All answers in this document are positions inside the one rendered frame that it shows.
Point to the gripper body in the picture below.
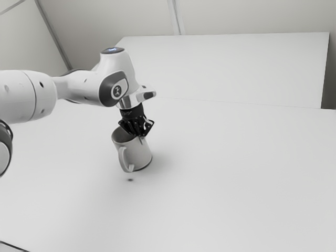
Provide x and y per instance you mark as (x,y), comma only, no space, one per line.
(132,119)

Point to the white mug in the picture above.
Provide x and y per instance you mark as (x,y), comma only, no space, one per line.
(135,155)

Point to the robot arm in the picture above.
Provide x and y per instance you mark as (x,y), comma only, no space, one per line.
(78,84)

